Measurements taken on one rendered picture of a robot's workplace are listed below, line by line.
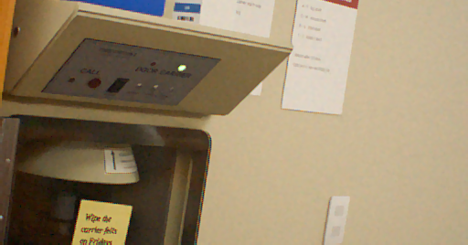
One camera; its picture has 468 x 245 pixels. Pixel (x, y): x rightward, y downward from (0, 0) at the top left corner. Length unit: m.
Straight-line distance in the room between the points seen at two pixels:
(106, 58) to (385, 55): 1.33
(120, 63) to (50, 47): 0.09
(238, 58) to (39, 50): 0.25
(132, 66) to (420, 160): 1.52
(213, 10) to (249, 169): 0.89
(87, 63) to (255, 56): 0.22
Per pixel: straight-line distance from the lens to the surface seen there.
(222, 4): 1.04
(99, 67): 0.95
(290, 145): 1.97
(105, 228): 1.07
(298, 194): 2.02
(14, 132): 0.97
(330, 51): 2.03
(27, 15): 0.93
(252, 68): 1.08
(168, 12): 1.10
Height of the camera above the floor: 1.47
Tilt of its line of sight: 3 degrees down
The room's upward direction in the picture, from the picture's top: 9 degrees clockwise
